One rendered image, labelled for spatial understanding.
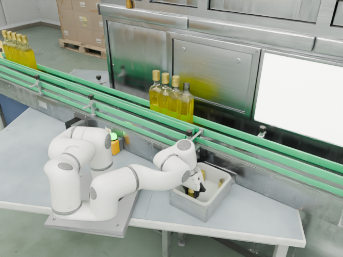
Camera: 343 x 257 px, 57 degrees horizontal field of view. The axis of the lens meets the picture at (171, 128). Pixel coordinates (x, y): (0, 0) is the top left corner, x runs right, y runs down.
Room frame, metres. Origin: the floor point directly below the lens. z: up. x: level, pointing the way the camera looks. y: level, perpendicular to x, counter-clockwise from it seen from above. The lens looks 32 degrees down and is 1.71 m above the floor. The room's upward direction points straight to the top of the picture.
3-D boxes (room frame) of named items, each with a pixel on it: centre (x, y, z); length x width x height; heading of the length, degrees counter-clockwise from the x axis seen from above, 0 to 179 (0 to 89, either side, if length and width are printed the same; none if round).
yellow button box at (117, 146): (1.33, 0.30, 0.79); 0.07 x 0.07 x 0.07; 55
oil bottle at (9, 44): (2.12, 1.09, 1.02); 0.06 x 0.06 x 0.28; 55
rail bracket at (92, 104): (1.44, 0.43, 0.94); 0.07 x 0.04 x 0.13; 145
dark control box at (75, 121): (1.49, 0.53, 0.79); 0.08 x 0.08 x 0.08; 55
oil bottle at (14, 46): (2.09, 1.04, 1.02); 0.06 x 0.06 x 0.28; 55
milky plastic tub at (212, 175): (0.99, -0.13, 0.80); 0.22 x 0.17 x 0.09; 145
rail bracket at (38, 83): (1.71, 0.80, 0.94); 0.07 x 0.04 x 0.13; 145
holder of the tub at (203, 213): (1.01, -0.14, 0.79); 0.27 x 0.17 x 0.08; 145
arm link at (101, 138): (0.99, 0.29, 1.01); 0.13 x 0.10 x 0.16; 76
